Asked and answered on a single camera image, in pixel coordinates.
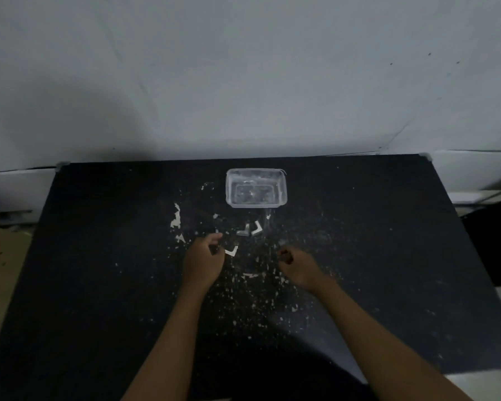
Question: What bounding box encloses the person's left hand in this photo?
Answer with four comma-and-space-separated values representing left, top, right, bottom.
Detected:
181, 233, 225, 294

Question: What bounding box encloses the person's right hand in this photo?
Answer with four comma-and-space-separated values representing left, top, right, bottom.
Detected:
278, 247, 325, 290

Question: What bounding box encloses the clear plastic container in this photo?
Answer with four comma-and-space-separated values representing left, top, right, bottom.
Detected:
226, 168, 288, 209

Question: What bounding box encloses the person's left forearm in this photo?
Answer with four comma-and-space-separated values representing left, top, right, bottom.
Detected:
120, 284, 206, 401

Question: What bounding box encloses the person's right forearm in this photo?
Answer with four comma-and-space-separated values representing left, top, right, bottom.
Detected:
311, 276, 474, 401

